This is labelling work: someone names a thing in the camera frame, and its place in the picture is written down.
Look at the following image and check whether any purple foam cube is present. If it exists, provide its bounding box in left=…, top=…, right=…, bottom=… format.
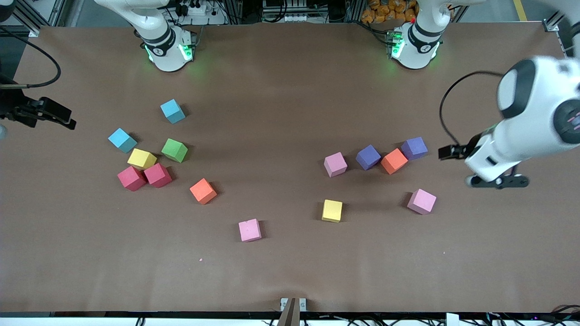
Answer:
left=355, top=144, right=382, bottom=171
left=401, top=137, right=429, bottom=161

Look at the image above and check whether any orange foam cube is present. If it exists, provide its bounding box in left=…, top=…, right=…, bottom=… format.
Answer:
left=380, top=148, right=409, bottom=175
left=189, top=178, right=218, bottom=205

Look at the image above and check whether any pink foam cube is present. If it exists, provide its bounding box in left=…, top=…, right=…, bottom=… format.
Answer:
left=406, top=188, right=437, bottom=215
left=238, top=219, right=262, bottom=243
left=324, top=152, right=348, bottom=178

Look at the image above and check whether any red foam cube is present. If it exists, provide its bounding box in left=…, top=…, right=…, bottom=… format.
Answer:
left=144, top=163, right=173, bottom=188
left=117, top=166, right=148, bottom=192

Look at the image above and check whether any green foam cube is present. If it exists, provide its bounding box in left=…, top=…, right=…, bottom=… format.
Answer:
left=161, top=138, right=189, bottom=163

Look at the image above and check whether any light blue foam cube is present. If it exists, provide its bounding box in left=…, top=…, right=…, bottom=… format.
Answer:
left=160, top=99, right=186, bottom=125
left=108, top=128, right=138, bottom=153

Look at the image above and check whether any yellow foam cube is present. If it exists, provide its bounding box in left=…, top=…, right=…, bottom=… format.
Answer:
left=127, top=148, right=158, bottom=172
left=322, top=199, right=343, bottom=223

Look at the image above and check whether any bag of orange items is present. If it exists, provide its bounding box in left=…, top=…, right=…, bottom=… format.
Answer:
left=361, top=0, right=418, bottom=24

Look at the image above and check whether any brown table cover sheet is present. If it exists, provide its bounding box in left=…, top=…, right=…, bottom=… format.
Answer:
left=0, top=23, right=580, bottom=313

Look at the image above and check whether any white power strip with plugs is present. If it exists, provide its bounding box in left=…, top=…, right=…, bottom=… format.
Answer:
left=174, top=0, right=227, bottom=25

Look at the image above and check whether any grey electronics unit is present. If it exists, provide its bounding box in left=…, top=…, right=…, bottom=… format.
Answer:
left=262, top=0, right=313, bottom=23

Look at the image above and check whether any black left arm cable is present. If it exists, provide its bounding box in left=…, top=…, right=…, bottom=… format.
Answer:
left=439, top=70, right=504, bottom=148

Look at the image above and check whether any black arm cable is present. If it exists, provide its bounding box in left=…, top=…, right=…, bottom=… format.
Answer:
left=439, top=70, right=504, bottom=148
left=0, top=26, right=62, bottom=89

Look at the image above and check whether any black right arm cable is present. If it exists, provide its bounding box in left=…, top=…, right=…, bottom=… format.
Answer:
left=0, top=26, right=62, bottom=89

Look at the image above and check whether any small metal mount bracket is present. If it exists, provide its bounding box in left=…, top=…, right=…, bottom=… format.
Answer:
left=280, top=297, right=307, bottom=312

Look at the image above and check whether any brown mount bar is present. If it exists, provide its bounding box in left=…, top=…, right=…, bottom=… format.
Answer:
left=277, top=298, right=300, bottom=326

